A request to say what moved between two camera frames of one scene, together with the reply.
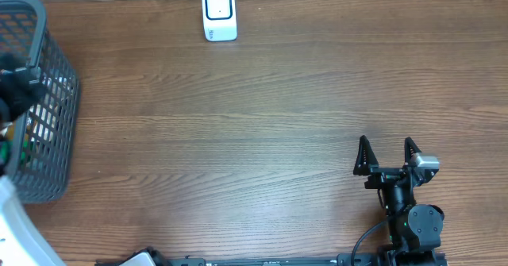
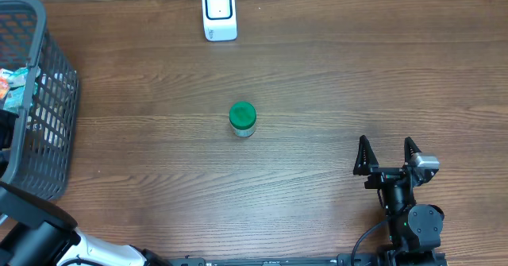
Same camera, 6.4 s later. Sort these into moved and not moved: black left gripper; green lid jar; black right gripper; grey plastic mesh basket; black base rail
Moved: black left gripper; green lid jar
Not moved: black base rail; grey plastic mesh basket; black right gripper
